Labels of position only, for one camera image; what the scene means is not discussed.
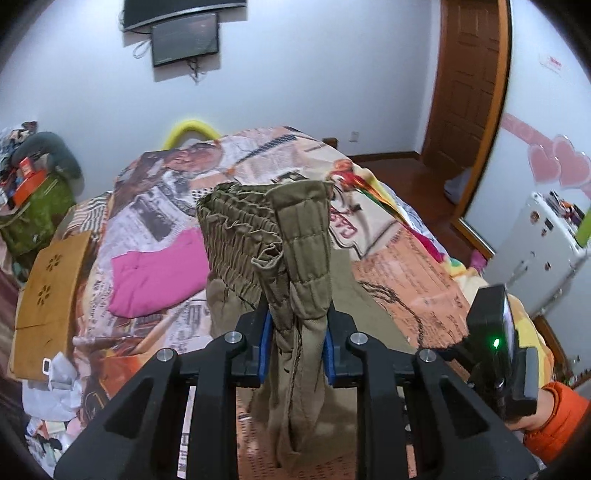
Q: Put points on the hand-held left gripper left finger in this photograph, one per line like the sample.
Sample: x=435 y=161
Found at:
x=264 y=350

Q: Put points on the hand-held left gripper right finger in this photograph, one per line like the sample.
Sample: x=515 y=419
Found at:
x=328 y=360

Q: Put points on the olive green pants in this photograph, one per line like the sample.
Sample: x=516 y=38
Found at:
x=300 y=240

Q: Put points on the person's right forearm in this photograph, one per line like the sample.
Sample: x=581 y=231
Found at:
x=563 y=415

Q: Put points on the white small fridge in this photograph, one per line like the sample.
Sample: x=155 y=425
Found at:
x=531 y=258

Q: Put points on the bed with printed cover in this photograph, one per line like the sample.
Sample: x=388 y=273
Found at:
x=401 y=277

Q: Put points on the rainbow striped blanket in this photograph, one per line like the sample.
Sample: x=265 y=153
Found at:
x=415 y=221

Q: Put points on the green bottle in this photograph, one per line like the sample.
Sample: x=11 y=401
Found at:
x=584 y=230

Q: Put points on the pink cloth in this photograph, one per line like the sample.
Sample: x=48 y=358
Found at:
x=157 y=272

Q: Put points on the grey-blue cloth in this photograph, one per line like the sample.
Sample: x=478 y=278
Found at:
x=458 y=184

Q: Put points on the white heart-print sliding door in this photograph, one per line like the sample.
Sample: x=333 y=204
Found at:
x=545 y=115

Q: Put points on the wooden lap desk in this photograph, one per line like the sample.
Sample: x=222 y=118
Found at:
x=51 y=300

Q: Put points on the scattered papers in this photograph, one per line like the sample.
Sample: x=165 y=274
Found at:
x=51 y=401

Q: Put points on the wooden wardrobe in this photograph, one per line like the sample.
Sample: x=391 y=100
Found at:
x=502 y=92

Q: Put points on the yellow foam arch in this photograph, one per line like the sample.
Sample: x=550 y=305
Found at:
x=184 y=125

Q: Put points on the brown wooden door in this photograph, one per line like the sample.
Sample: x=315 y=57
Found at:
x=461 y=83

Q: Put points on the green storage bag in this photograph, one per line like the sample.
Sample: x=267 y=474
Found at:
x=41 y=217

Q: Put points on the red and white sticker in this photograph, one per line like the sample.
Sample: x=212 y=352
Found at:
x=551 y=63

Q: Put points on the flat orange box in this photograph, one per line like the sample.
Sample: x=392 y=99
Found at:
x=30 y=189

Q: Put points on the grey neck pillow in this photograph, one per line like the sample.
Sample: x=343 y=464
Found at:
x=51 y=147

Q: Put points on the small orange box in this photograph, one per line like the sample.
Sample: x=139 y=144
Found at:
x=27 y=167

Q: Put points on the small black monitor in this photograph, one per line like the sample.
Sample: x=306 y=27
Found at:
x=184 y=40

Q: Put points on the pile of assorted clutter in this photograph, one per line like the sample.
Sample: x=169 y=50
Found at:
x=14 y=143

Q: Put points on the dark wooden bed post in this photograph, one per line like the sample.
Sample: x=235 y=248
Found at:
x=330 y=142

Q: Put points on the black wall television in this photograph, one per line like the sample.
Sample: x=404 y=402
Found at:
x=184 y=11

